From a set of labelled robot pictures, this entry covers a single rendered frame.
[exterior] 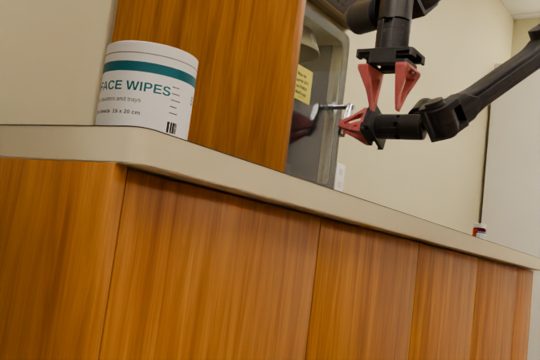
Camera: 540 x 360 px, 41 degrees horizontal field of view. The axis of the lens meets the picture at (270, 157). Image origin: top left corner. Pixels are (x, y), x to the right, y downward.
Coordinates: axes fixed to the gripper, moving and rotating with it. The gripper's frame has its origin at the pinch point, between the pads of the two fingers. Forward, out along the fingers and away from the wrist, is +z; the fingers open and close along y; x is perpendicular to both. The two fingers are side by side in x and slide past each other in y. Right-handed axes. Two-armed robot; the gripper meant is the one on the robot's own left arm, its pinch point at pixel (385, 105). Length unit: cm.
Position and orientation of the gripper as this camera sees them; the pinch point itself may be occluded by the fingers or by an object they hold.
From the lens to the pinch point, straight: 123.0
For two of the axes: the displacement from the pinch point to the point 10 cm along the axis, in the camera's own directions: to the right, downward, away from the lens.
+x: -5.2, -1.8, -8.3
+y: -8.4, -0.4, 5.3
